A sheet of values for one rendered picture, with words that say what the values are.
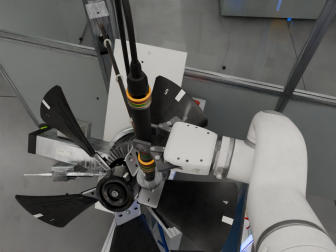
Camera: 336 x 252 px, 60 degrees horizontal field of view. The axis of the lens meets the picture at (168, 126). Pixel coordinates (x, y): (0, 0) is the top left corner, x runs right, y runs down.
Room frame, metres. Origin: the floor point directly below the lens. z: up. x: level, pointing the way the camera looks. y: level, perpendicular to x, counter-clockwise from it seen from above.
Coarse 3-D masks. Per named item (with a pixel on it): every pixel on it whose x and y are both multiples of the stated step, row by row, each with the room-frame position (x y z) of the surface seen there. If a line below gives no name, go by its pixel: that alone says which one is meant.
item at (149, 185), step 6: (138, 162) 0.35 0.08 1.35; (156, 168) 0.36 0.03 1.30; (138, 174) 0.34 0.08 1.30; (156, 174) 0.34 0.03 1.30; (138, 180) 0.32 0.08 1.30; (144, 180) 0.32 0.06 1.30; (156, 180) 0.32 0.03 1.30; (144, 186) 0.30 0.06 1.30; (150, 186) 0.30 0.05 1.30; (156, 186) 0.31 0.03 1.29
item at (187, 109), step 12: (156, 84) 0.59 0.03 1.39; (168, 84) 0.56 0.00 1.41; (156, 96) 0.55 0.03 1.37; (168, 96) 0.53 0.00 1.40; (156, 108) 0.52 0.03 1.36; (168, 108) 0.50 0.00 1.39; (180, 108) 0.48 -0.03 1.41; (192, 108) 0.47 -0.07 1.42; (156, 120) 0.48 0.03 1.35; (168, 120) 0.46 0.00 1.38; (192, 120) 0.44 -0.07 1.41; (204, 120) 0.43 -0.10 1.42; (156, 144) 0.41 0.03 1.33
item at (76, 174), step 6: (24, 174) 0.45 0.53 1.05; (30, 174) 0.45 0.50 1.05; (36, 174) 0.45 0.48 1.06; (42, 174) 0.44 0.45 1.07; (48, 174) 0.44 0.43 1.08; (72, 174) 0.43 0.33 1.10; (78, 174) 0.43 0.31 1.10; (84, 174) 0.43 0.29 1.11; (90, 174) 0.42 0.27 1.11; (96, 174) 0.42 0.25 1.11; (102, 174) 0.42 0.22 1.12
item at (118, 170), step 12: (120, 168) 0.39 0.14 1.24; (108, 180) 0.34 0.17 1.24; (120, 180) 0.34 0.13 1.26; (132, 180) 0.35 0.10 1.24; (96, 192) 0.32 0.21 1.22; (108, 192) 0.32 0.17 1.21; (120, 192) 0.32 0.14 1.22; (132, 192) 0.31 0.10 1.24; (108, 204) 0.29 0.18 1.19; (120, 204) 0.29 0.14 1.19
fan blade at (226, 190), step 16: (176, 192) 0.33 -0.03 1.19; (192, 192) 0.33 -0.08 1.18; (208, 192) 0.33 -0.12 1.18; (224, 192) 0.33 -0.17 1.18; (160, 208) 0.28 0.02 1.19; (176, 208) 0.28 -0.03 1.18; (192, 208) 0.28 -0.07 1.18; (208, 208) 0.28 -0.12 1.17; (224, 208) 0.28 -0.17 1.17; (176, 224) 0.24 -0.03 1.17; (192, 224) 0.24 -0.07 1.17; (208, 224) 0.24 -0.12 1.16; (224, 224) 0.24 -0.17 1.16; (192, 240) 0.20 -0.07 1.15; (208, 240) 0.20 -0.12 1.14; (224, 240) 0.20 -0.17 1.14
